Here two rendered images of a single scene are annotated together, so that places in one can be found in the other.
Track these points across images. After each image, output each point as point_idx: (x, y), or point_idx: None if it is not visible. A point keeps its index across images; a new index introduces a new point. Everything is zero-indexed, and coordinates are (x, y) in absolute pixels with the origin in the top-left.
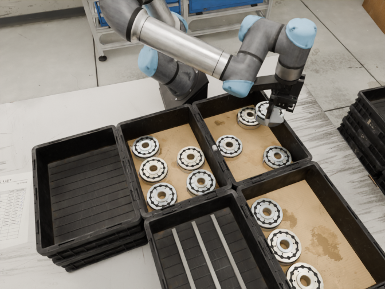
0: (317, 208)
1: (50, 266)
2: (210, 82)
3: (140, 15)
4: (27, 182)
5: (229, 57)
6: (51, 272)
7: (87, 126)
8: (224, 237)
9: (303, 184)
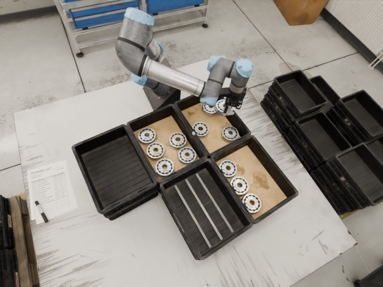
0: (255, 161)
1: (98, 219)
2: None
3: (146, 61)
4: (64, 167)
5: (203, 84)
6: (100, 222)
7: (96, 122)
8: (205, 185)
9: (246, 148)
